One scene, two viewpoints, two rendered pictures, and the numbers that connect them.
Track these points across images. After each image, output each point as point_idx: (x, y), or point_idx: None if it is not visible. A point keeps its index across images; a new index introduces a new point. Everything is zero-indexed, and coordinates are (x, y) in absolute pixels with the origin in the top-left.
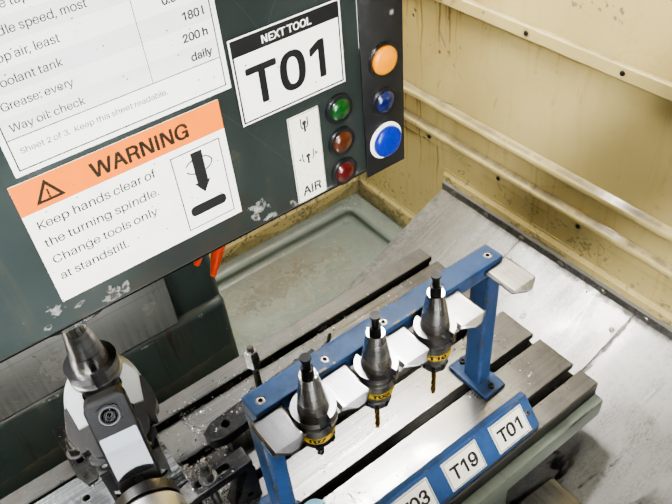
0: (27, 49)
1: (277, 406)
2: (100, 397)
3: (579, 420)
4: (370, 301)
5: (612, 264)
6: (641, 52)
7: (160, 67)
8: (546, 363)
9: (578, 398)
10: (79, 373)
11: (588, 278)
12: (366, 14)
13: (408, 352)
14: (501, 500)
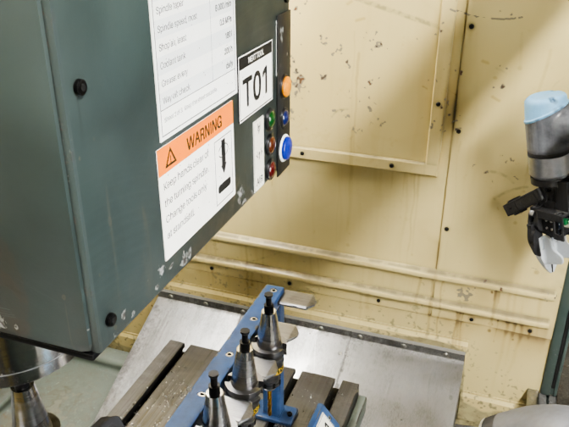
0: (175, 42)
1: None
2: (100, 425)
3: (359, 416)
4: (148, 395)
5: (323, 303)
6: (312, 135)
7: (216, 69)
8: (317, 385)
9: (353, 399)
10: None
11: (307, 322)
12: (279, 52)
13: (262, 368)
14: None
